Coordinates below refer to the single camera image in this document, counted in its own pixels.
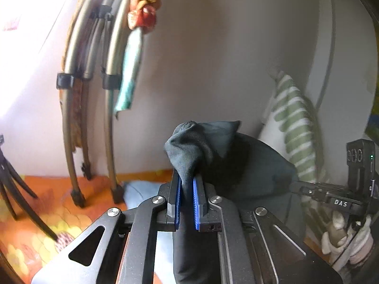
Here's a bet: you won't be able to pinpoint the dark pants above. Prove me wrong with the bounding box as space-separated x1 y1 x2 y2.
164 120 307 284

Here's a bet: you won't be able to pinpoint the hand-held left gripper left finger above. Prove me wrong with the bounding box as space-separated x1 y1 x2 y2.
31 170 181 284

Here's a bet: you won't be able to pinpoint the braided golden red cord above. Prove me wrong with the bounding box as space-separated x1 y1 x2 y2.
127 0 164 31

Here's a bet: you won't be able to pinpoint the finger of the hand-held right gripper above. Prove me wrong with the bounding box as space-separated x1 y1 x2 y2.
289 180 329 203

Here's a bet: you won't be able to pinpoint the light blue cloth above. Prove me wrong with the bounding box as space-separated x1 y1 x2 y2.
122 180 166 212

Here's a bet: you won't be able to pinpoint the green striped white cloth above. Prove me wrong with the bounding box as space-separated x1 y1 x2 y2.
257 71 333 234

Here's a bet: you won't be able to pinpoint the teal cloth strip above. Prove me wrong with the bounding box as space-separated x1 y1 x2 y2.
114 27 144 120

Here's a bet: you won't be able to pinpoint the person's right hand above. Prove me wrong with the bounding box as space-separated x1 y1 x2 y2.
321 210 374 268

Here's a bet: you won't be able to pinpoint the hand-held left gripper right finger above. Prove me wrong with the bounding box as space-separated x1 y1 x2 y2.
192 175 344 284

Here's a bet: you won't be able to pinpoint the black tripod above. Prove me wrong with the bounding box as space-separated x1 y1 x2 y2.
0 134 58 241

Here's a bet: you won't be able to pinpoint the orange patterned ironing board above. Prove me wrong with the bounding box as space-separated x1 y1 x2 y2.
0 170 175 284

